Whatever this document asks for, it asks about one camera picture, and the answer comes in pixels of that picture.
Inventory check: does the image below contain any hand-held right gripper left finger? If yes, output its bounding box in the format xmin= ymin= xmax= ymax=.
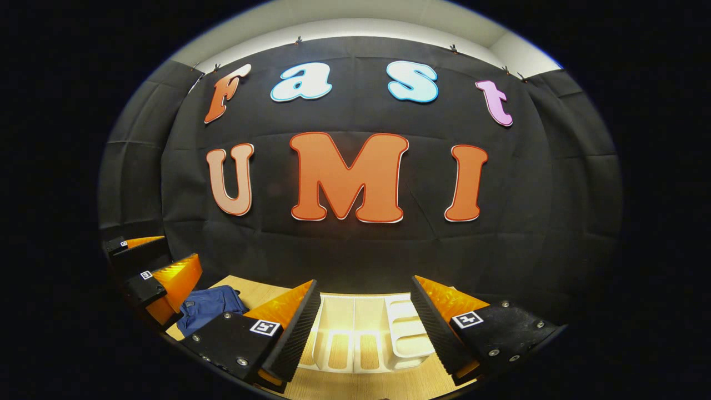
xmin=181 ymin=279 xmax=323 ymax=392

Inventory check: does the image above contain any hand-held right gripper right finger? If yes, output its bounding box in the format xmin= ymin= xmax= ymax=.
xmin=410 ymin=275 xmax=567 ymax=385

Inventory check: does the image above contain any white bookshelf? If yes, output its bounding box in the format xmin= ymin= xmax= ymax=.
xmin=300 ymin=293 xmax=462 ymax=374

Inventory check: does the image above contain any blue schoolbag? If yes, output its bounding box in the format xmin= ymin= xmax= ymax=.
xmin=177 ymin=286 xmax=249 ymax=338

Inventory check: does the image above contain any black backdrop cloth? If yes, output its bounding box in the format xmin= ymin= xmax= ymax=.
xmin=99 ymin=36 xmax=623 ymax=312

